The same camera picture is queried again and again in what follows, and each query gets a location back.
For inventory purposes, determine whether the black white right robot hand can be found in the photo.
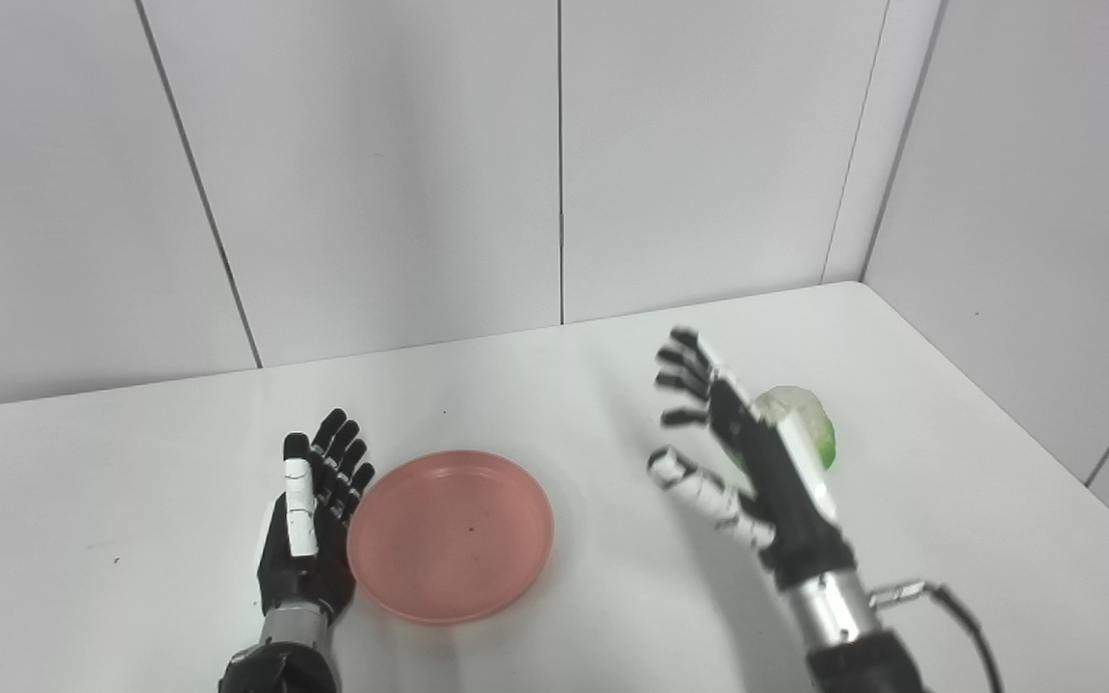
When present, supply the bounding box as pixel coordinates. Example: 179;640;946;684
648;327;856;590

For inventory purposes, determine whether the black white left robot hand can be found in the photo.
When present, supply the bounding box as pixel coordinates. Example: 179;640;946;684
257;408;375;617

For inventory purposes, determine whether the green white toy cabbage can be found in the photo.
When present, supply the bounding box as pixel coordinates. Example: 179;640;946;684
733;385;838;473

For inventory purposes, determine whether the pink round plate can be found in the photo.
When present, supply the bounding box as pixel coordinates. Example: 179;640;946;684
347;449;555;627

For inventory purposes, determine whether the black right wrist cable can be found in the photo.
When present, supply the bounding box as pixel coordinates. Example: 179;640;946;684
867;577;1006;693

